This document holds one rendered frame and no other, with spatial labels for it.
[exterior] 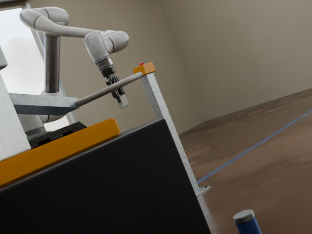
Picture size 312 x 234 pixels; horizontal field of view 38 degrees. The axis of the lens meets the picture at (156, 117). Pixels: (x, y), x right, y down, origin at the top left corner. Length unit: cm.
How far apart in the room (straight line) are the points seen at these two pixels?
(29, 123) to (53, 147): 214
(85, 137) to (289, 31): 754
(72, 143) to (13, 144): 19
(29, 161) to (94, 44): 172
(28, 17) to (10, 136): 191
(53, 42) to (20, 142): 202
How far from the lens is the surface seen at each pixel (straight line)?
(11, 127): 104
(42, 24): 281
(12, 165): 82
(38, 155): 84
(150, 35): 948
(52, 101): 203
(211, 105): 964
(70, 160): 81
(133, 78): 217
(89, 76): 826
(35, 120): 300
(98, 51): 250
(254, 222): 218
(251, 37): 872
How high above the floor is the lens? 78
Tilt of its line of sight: 2 degrees down
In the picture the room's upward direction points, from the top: 22 degrees counter-clockwise
